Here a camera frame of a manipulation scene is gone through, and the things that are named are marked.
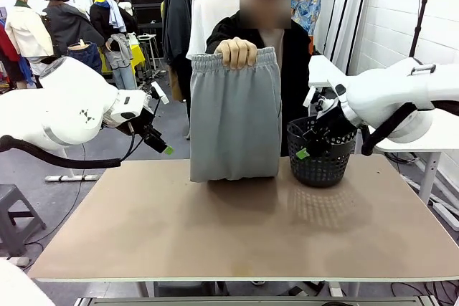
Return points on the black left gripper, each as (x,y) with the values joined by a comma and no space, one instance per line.
(150,123)

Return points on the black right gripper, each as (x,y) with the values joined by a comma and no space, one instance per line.
(333,121)

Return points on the black perforated laundry basket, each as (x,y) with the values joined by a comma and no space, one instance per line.
(319,173)

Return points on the grey training pants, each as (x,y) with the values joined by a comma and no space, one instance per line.
(233,123)

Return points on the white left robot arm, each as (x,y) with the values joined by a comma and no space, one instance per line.
(71,105)

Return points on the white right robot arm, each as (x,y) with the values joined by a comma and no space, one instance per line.
(387,91)

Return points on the person's right forearm black sleeve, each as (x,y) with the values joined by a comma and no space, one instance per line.
(218,35)

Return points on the person's right hand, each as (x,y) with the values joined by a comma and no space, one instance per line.
(236,53)

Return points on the person in black cardigan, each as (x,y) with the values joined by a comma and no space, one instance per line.
(294,69)

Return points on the yellow cloth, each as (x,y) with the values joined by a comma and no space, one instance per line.
(138,56)

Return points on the white power strip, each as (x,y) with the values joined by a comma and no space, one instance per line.
(446,214)
(18,261)
(71,177)

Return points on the white round stand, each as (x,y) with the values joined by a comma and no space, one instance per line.
(152,39)

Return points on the mannequin legs in blue jeans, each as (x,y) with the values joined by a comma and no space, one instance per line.
(87,56)

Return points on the dark grey hooded coat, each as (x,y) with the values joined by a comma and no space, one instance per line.
(175,15)

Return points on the large white table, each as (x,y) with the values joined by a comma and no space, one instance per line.
(444,134)

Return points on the mannequin in white shirt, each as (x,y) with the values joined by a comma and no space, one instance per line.
(208,15)

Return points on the mannequin in black yellow clothes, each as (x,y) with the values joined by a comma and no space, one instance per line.
(98,15)

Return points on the mannequin with black hat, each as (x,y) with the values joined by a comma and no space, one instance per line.
(68,23)

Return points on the black tripod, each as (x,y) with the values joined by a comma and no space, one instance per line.
(417,33)

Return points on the grey plastic stool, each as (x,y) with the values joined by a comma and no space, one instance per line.
(14,213)

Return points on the mannequin in cream jacket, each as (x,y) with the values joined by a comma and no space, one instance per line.
(27,33)

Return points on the mannequin in red garment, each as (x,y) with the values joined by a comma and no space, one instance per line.
(7,44)

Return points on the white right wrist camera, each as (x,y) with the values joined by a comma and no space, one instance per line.
(310,96)

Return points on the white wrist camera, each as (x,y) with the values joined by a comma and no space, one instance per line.
(310,96)
(160,92)

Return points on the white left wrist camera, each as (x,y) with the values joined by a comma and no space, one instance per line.
(160,92)

